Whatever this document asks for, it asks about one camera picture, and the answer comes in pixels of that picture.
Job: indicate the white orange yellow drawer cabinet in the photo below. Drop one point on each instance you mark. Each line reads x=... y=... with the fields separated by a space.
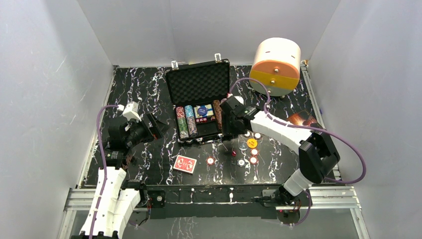
x=276 y=67

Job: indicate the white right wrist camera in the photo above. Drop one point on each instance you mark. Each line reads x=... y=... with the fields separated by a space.
x=239 y=98

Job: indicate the red white poker chip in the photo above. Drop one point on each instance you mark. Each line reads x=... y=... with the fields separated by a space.
x=254 y=152
x=253 y=160
x=210 y=161

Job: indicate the clear dealer button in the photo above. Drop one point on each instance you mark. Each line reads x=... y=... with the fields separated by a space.
x=242 y=145

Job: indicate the yellow big blind button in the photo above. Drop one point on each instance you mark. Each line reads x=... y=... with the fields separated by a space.
x=252 y=143

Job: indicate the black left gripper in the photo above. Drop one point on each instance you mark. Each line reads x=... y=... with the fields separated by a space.
x=148 y=125

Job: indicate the blue small blind button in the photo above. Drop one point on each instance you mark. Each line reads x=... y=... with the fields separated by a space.
x=202 y=111

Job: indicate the aluminium frame rail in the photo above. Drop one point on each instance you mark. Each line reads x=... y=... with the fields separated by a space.
x=321 y=197

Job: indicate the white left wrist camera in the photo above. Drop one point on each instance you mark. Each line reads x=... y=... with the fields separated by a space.
x=130 y=111

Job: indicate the blue playing card deck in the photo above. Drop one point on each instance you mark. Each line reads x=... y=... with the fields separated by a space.
x=210 y=111

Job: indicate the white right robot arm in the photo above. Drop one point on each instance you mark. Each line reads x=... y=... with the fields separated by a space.
x=315 y=148

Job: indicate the blue white poker chip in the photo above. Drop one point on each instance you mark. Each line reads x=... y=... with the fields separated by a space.
x=241 y=163

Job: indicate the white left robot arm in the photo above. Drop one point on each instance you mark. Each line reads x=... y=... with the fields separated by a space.
x=115 y=197

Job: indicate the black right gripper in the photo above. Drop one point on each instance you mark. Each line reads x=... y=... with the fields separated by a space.
x=226 y=129

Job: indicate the brown orange chip row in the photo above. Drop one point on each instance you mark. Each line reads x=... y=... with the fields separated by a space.
x=218 y=113

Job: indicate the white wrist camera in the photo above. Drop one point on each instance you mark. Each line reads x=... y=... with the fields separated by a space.
x=130 y=111
x=239 y=98

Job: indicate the red playing card deck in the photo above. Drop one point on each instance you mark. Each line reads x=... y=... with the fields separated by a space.
x=185 y=164

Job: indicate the black poker chip case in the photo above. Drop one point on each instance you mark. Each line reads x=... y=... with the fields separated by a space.
x=199 y=84

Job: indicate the blue orange chip row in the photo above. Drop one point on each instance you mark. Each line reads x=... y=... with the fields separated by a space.
x=191 y=123

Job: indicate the dark sunburst cover book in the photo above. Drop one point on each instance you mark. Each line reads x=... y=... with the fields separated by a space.
x=304 y=118

